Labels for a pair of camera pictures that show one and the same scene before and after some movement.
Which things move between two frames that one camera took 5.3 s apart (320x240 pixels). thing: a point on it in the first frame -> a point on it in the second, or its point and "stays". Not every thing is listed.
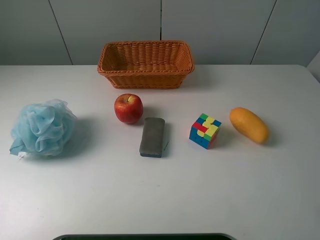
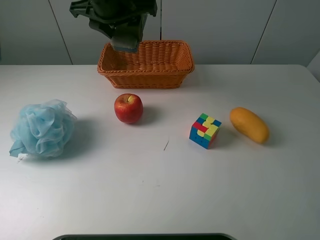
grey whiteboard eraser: [152, 140] -> [126, 37]
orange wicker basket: [146, 64] stays
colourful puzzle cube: [204, 131] stays
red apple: [128, 108] stays
